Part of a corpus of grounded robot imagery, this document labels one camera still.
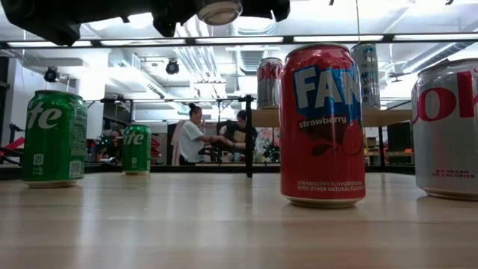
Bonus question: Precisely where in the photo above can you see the black background monitor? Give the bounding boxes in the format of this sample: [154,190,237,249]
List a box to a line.
[387,121,414,152]

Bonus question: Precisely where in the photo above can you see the wooden shelf black legs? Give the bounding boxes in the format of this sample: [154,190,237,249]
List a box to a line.
[244,94,414,179]

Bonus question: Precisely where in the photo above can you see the white slim Celsius can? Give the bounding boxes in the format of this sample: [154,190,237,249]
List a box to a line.
[350,42,382,111]

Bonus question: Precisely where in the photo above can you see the background robot green lights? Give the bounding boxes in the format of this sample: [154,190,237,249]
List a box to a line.
[96,134,113,150]
[261,143,280,164]

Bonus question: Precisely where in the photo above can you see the silver Diet Coke can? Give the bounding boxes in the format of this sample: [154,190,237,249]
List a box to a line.
[194,0,243,26]
[256,57,284,111]
[410,58,478,202]

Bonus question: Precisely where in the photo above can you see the black overhead frame beam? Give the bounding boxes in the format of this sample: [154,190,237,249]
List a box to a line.
[0,32,478,49]

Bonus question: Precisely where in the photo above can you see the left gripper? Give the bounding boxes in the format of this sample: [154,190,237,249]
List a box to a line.
[74,0,197,38]

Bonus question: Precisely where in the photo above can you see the person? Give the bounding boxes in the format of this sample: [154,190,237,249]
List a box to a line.
[178,103,227,167]
[219,109,258,156]
[106,129,124,162]

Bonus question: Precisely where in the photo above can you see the red storage bin rack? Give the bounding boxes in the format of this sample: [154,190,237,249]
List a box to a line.
[150,134,164,165]

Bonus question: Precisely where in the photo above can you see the white hanging cloth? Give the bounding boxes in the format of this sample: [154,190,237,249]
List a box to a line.
[170,120,187,167]

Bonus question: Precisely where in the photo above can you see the thin hanging cable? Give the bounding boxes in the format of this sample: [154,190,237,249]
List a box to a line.
[354,0,361,45]

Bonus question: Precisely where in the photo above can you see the red Fanta strawberry can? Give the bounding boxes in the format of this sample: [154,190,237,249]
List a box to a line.
[278,42,367,209]

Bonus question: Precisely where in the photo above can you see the green Sprite can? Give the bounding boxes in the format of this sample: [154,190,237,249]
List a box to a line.
[122,123,152,176]
[22,89,89,190]

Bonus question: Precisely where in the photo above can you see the floral patterned cloth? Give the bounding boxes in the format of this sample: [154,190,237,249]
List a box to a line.
[256,128,281,162]

